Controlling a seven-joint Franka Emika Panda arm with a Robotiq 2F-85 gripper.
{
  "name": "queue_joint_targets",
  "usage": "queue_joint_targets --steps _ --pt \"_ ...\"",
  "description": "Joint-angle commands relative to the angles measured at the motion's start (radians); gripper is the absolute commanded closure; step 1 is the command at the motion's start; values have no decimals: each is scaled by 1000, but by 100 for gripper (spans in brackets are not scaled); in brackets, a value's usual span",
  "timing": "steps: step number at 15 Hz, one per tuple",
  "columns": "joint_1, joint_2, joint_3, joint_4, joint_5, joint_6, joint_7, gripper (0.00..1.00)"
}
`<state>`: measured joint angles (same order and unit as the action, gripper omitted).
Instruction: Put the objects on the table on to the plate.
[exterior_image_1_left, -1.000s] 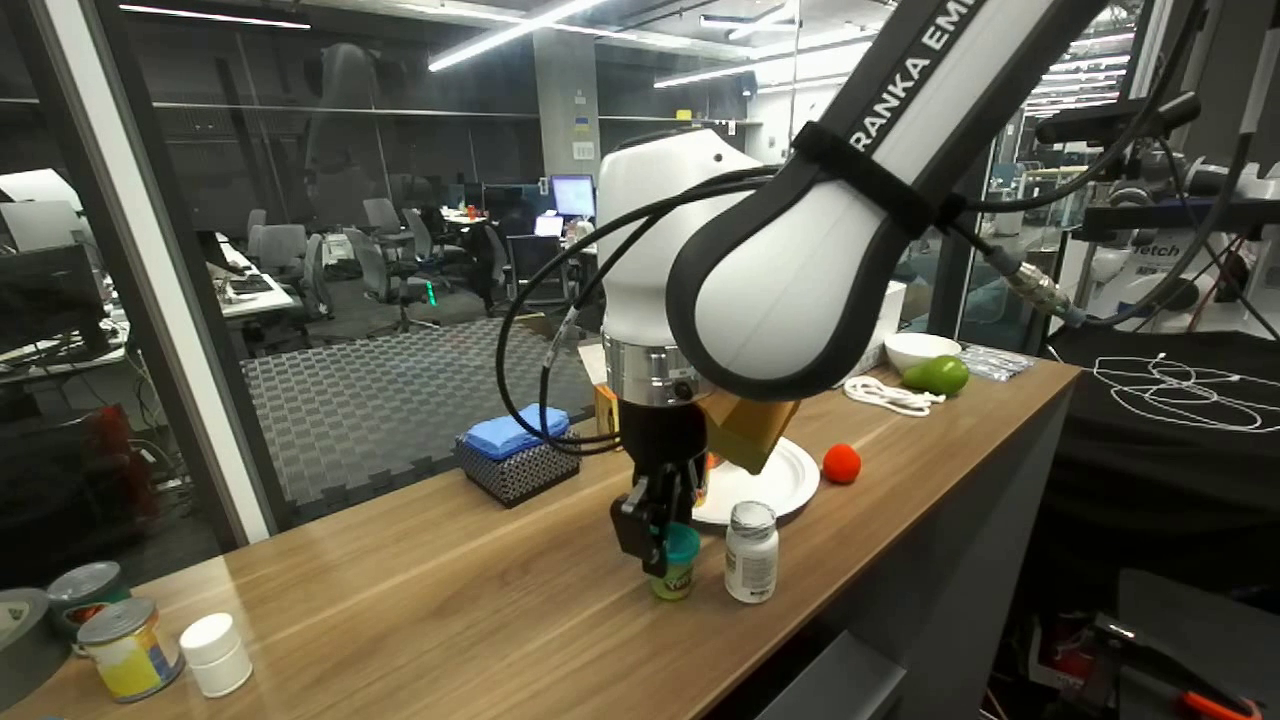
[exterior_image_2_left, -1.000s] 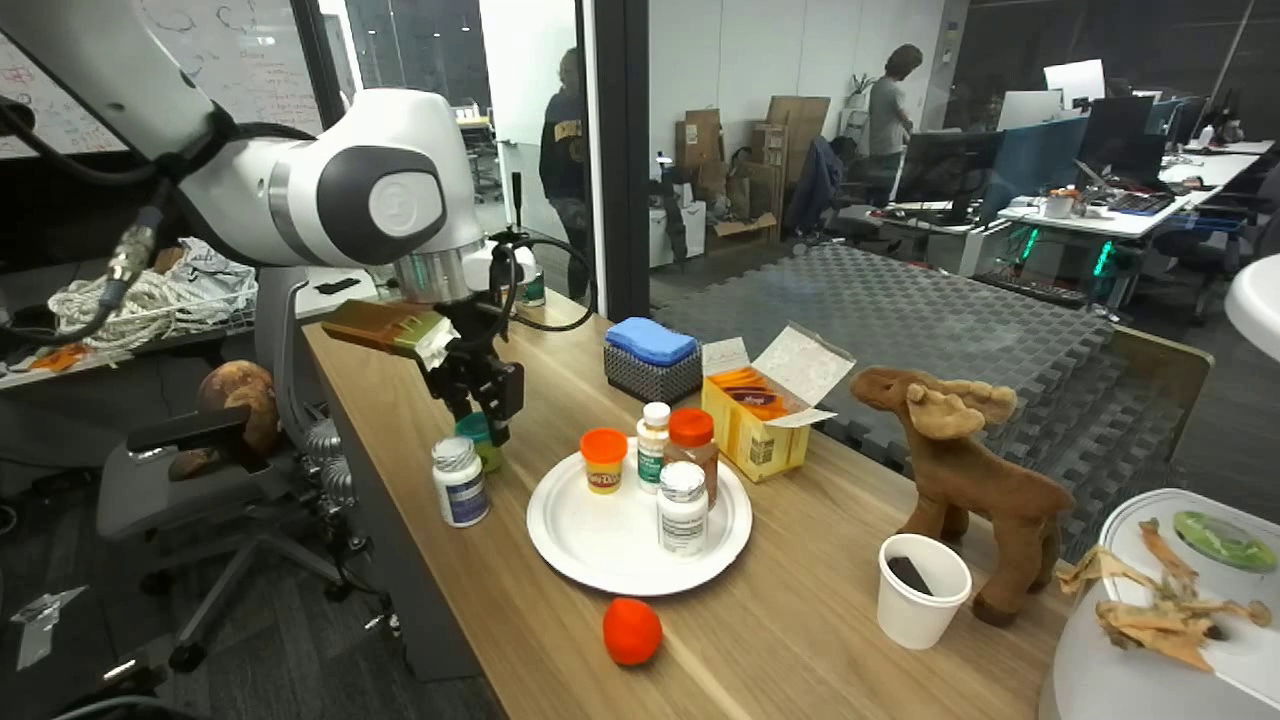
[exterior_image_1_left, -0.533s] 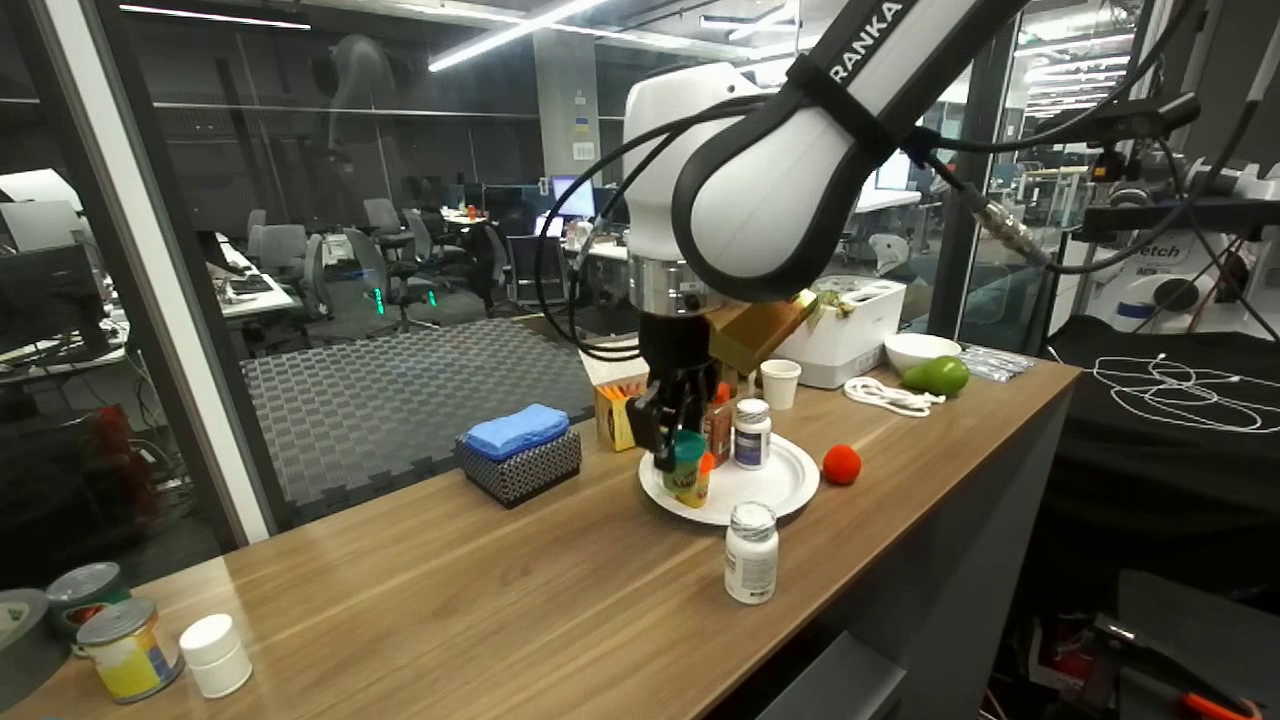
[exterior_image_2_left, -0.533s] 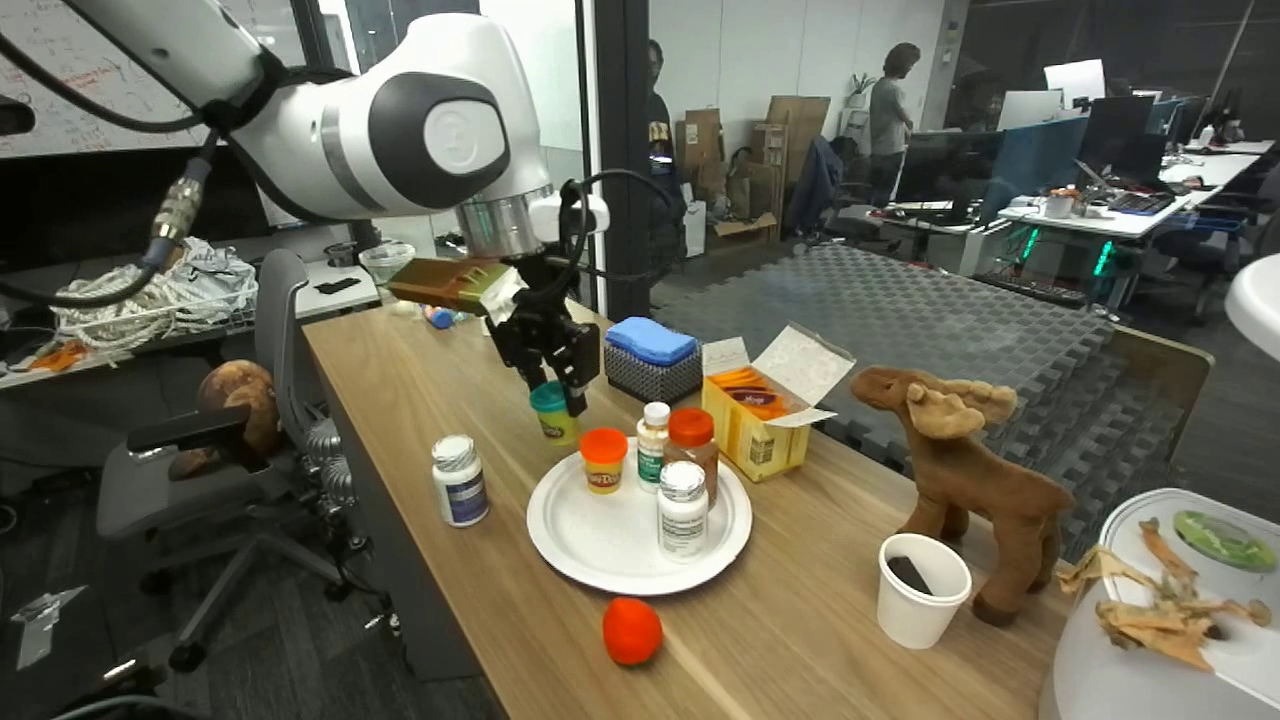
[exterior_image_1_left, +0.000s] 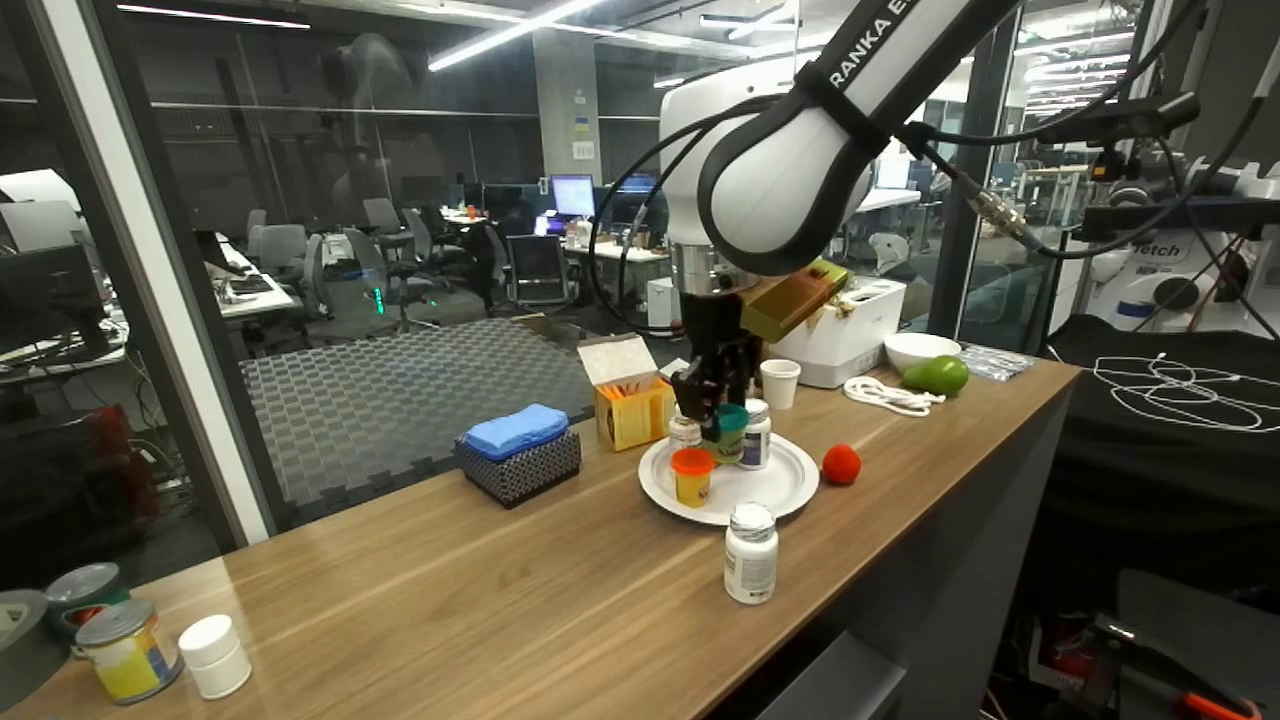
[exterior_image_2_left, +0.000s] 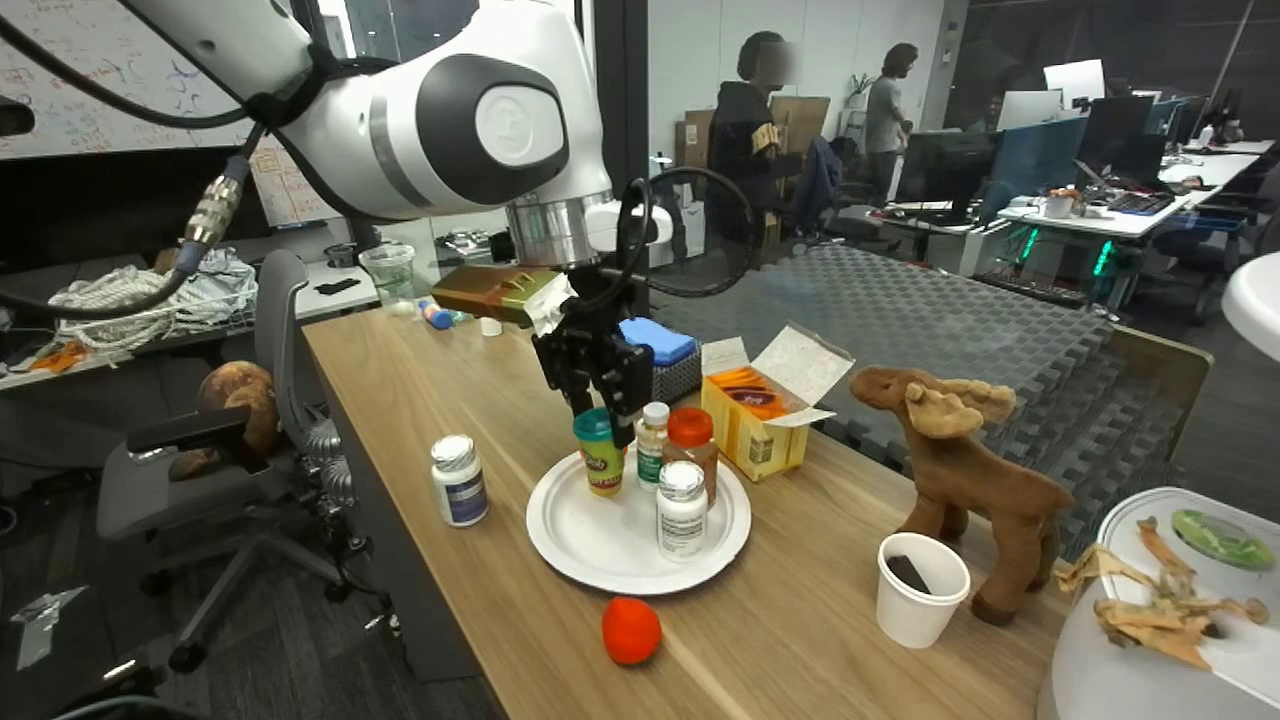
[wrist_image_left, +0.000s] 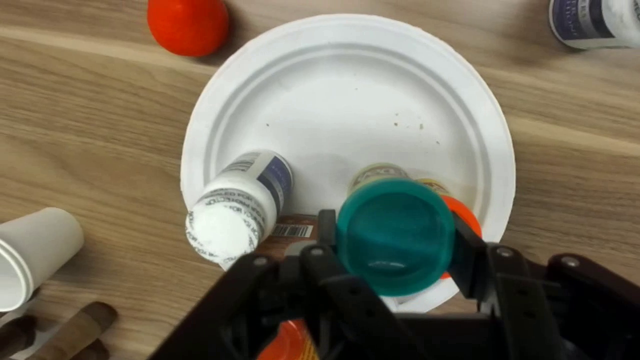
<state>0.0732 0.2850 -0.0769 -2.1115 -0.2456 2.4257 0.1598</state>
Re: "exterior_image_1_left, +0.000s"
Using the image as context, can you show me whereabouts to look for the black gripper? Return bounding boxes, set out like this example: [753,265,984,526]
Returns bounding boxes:
[673,290,769,435]

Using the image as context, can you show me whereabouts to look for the green Play-Doh tub teal lid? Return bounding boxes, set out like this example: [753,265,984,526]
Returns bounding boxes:
[713,400,753,466]

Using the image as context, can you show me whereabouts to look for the white blue-label pill bottle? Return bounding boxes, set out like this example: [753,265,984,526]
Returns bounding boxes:
[719,501,784,607]
[735,395,774,473]

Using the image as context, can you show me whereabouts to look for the yellow Play-Doh tub orange lid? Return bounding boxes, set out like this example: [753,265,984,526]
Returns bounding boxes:
[667,443,719,512]

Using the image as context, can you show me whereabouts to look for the white paper plate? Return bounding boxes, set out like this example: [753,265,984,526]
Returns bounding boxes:
[636,432,822,529]

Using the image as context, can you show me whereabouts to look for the white paper cup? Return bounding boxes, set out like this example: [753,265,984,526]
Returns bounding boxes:
[756,356,804,416]

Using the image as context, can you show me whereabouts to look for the yellow orange cardboard box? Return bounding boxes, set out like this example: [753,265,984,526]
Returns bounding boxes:
[573,334,678,457]

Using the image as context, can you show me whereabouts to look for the brown plush bunny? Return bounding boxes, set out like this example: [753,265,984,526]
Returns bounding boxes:
[735,256,850,345]

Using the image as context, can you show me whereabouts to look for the red ball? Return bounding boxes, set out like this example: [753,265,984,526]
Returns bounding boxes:
[820,440,868,489]

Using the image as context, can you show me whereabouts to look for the white storage box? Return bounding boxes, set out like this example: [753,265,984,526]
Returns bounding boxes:
[794,278,912,393]

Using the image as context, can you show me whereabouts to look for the white bowl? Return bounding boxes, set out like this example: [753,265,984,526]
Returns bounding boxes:
[879,327,962,382]

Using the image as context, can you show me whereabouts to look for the blue sponge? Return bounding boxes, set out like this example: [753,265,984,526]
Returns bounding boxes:
[455,400,577,466]

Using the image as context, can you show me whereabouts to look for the green fruit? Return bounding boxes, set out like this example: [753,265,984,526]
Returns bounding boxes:
[901,354,977,400]

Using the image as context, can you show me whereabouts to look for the black office chair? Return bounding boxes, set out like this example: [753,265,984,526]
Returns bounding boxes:
[496,232,579,322]

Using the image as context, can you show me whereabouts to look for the lit computer monitor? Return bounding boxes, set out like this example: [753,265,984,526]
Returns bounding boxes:
[546,172,600,225]

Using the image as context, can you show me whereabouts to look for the clear plastic bag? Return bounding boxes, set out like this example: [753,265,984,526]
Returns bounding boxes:
[958,341,1034,389]

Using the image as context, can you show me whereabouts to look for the dark grey floor mat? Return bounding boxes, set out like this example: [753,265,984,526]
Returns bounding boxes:
[234,315,600,529]

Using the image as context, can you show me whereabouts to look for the black side table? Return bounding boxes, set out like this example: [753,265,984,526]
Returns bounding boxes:
[1034,311,1280,606]

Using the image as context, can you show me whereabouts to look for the white plastic tub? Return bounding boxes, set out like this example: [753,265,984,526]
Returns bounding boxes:
[174,614,254,705]

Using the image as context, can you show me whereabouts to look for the green tin can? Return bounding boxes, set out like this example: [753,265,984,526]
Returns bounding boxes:
[38,560,136,645]

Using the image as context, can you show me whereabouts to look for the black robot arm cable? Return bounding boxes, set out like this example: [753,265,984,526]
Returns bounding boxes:
[895,0,1280,274]

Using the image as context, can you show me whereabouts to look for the white cable loops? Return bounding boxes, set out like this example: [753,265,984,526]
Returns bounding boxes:
[1087,348,1280,440]

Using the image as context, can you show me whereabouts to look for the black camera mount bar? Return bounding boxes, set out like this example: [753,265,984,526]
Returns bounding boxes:
[1074,89,1209,150]

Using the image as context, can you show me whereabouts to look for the orange-handled tool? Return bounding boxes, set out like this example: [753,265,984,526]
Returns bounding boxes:
[1091,615,1263,720]

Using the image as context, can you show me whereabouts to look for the white window frame post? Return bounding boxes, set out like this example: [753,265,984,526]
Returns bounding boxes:
[32,0,278,553]

